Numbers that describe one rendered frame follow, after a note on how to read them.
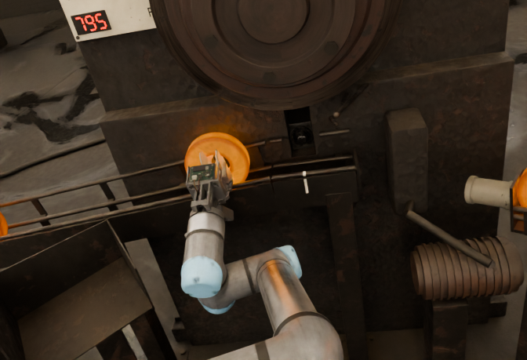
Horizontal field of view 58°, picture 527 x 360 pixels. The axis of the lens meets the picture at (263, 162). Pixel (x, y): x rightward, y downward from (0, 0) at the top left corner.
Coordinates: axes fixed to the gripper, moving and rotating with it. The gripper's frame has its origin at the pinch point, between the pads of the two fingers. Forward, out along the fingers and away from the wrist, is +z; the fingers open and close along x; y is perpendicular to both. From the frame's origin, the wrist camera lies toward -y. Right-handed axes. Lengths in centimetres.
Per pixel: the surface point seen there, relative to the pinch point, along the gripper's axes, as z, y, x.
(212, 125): 6.6, 3.8, 0.0
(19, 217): 70, -96, 138
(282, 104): -0.9, 13.4, -18.5
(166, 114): 7.9, 8.6, 10.1
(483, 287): -28, -24, -55
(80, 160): 120, -109, 124
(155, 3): 5.4, 37.5, 1.3
